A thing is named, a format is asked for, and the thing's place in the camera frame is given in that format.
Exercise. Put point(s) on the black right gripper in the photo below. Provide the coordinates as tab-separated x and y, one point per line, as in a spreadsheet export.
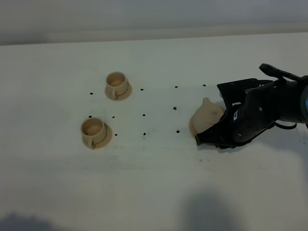
277	103

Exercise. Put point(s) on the tan teapot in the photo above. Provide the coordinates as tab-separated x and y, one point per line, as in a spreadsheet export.
207	115

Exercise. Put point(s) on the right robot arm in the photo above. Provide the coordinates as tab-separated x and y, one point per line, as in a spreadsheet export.
254	106

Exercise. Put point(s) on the large tan teapot saucer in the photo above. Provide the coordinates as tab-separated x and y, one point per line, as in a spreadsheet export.
192	130

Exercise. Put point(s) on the far tan cup saucer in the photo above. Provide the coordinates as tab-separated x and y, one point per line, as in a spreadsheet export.
119	97

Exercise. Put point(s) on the tan cup saucer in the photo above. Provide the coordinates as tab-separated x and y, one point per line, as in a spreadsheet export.
119	97
106	139

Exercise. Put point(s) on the near tan cup saucer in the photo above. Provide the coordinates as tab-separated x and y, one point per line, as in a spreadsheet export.
106	139

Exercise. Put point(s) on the far tan teacup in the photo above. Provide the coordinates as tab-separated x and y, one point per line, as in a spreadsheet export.
116	83

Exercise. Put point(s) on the tan teacup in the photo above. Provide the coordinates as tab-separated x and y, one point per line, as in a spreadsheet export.
116	83
90	122

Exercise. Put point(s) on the near tan teacup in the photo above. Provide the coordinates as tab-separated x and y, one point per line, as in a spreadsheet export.
90	122

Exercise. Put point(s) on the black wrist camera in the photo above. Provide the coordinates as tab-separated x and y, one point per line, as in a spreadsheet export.
235	92

